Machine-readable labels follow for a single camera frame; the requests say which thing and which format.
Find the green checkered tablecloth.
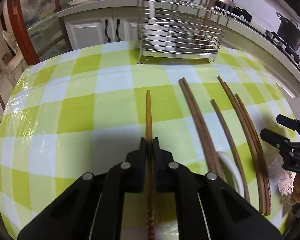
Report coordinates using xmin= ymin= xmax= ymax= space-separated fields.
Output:
xmin=0 ymin=42 xmax=300 ymax=238

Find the wire utensil rack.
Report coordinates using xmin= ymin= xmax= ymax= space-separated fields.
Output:
xmin=137 ymin=0 xmax=235 ymax=63

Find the person's right hand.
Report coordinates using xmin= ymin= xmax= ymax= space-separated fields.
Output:
xmin=290 ymin=173 xmax=300 ymax=204

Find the red wooden door frame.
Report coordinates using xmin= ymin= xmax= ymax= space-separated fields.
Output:
xmin=7 ymin=0 xmax=40 ymax=65

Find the black cooking pot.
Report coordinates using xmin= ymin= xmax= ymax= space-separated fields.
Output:
xmin=276 ymin=12 xmax=300 ymax=51

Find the white kitchen cabinet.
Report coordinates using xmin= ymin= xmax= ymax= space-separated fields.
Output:
xmin=57 ymin=0 xmax=139 ymax=50

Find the white ceramic spoon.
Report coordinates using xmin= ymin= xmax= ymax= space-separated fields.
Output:
xmin=145 ymin=0 xmax=175 ymax=53
xmin=217 ymin=151 xmax=245 ymax=198

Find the white ceramic spoon in rack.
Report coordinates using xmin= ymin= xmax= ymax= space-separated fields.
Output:
xmin=145 ymin=0 xmax=175 ymax=53

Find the gas stove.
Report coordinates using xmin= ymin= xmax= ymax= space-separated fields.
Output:
xmin=265 ymin=30 xmax=300 ymax=65

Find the wooden chopstick in rack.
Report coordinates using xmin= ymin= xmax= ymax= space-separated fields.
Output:
xmin=199 ymin=0 xmax=215 ymax=37

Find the light wooden chopstick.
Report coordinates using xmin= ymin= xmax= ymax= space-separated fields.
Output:
xmin=146 ymin=90 xmax=155 ymax=239

